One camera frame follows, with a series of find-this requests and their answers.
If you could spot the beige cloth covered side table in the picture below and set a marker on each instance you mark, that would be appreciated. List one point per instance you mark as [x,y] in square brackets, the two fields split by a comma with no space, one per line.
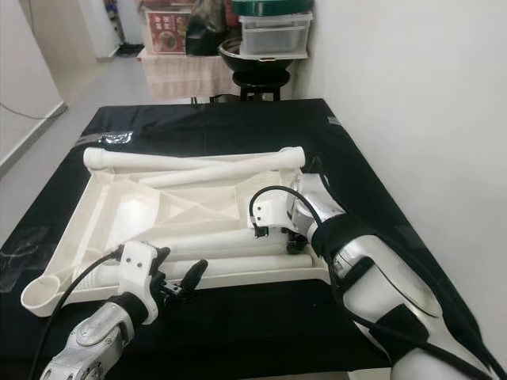
[182,75]

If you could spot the clear plastic storage box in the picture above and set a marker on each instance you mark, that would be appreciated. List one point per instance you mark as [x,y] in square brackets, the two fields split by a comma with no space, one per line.
[273,36]

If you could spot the red printed cardboard box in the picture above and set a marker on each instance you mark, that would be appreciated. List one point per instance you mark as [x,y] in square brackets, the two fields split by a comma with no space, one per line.
[166,36]

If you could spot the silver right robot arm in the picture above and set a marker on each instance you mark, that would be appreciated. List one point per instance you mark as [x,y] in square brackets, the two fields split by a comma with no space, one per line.
[317,206]

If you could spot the black plastic bag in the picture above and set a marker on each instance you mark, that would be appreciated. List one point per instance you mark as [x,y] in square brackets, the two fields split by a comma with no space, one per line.
[206,32]

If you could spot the black round stool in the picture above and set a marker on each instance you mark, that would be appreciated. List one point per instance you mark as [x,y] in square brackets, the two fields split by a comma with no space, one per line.
[257,79]

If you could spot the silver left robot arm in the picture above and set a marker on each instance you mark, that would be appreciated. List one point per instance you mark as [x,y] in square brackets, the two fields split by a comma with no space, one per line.
[83,348]

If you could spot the black tablecloth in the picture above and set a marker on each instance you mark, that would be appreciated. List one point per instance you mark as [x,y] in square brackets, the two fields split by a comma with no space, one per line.
[245,123]

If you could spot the clear tape strip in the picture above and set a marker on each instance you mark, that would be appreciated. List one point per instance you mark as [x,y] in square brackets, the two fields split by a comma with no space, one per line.
[333,121]
[103,138]
[40,257]

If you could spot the cream plastic table top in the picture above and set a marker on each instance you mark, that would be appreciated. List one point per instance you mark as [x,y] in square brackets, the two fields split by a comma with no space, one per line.
[127,218]

